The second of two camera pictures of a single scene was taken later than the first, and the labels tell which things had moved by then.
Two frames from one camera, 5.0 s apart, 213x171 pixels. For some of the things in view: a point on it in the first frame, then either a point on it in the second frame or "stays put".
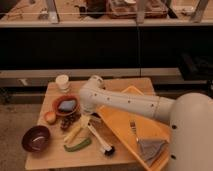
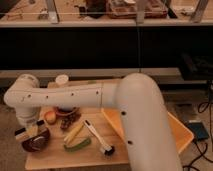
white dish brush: (107, 149) stays put
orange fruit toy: (50, 117) stays put
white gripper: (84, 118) → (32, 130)
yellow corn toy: (73, 133) stays put
